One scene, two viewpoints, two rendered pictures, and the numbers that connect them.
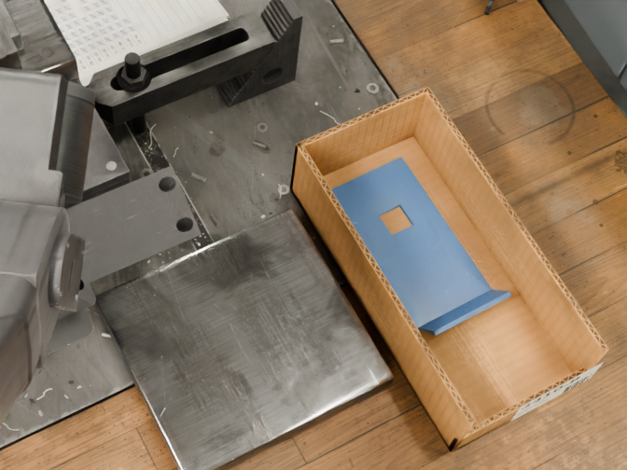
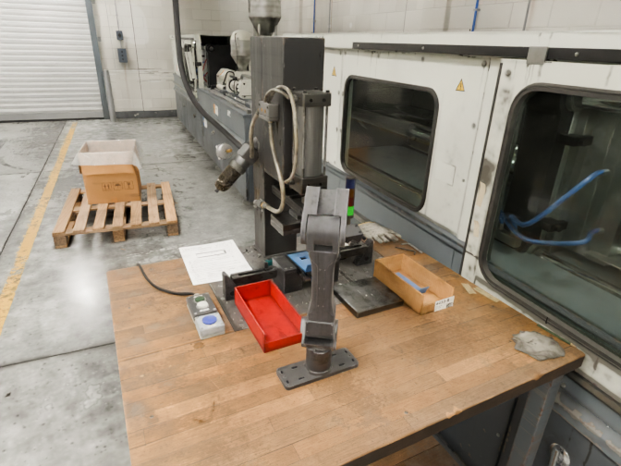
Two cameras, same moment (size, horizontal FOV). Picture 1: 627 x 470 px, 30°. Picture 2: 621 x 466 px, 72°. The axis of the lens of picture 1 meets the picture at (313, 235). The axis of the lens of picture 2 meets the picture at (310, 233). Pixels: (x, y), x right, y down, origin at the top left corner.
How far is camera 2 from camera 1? 85 cm
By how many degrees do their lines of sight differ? 39
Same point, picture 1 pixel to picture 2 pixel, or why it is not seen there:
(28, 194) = not seen: hidden behind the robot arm
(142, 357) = (343, 295)
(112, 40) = not seen: hidden behind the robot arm
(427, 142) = (404, 268)
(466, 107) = not seen: hidden behind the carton
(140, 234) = (351, 232)
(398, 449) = (407, 314)
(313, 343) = (383, 294)
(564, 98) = (435, 266)
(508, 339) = (430, 299)
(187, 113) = (347, 266)
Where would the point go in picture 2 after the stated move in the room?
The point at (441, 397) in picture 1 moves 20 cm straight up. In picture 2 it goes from (416, 296) to (425, 236)
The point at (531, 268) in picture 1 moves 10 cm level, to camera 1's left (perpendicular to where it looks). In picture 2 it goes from (432, 280) to (401, 275)
